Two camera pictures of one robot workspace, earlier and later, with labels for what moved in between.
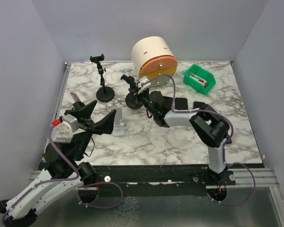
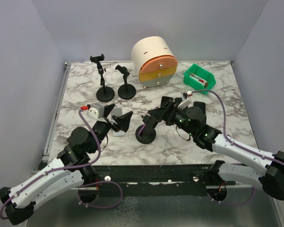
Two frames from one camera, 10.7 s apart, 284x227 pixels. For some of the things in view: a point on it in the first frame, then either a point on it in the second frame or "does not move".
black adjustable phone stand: x=104 y=94 does not move
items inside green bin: x=199 y=80 does not move
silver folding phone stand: x=119 y=129 does not move
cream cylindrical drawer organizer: x=154 y=59 does not move
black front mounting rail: x=154 y=179 does not move
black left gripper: x=104 y=126 -> x=123 y=121
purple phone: x=75 y=97 -> x=142 y=128
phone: x=198 y=104 does not move
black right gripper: x=135 y=91 -> x=162 y=113
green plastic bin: x=201 y=72 does not move
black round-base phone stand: x=132 y=100 -> x=126 y=91
